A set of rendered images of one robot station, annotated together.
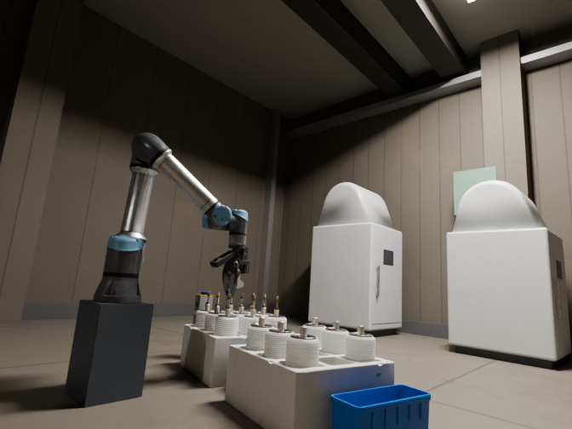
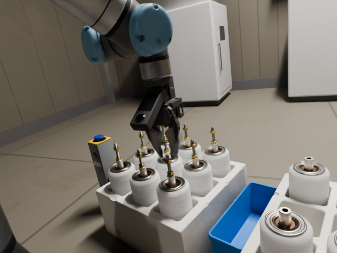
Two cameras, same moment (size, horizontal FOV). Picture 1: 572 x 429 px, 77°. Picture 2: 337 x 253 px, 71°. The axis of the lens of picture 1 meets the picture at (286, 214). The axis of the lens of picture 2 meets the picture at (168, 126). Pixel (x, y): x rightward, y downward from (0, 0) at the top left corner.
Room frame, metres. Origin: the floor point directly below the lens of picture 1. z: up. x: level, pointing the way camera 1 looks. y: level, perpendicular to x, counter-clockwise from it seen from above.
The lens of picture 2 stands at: (0.96, 0.34, 0.61)
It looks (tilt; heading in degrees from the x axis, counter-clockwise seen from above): 18 degrees down; 346
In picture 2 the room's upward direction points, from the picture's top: 9 degrees counter-clockwise
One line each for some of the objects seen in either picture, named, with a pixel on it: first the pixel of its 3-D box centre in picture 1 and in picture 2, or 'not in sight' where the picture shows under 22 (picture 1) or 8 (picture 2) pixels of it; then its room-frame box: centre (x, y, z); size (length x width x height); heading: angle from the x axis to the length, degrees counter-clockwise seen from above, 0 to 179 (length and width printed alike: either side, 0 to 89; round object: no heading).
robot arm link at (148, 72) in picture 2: (237, 241); (154, 70); (1.55, 0.20, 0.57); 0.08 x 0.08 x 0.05
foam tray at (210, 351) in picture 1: (237, 350); (174, 198); (1.70, 0.18, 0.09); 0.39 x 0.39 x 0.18; 32
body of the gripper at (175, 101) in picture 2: (237, 260); (162, 101); (1.55, 0.20, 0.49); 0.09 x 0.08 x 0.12; 136
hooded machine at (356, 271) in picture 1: (357, 256); (192, 37); (3.47, -0.72, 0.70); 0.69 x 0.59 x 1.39; 46
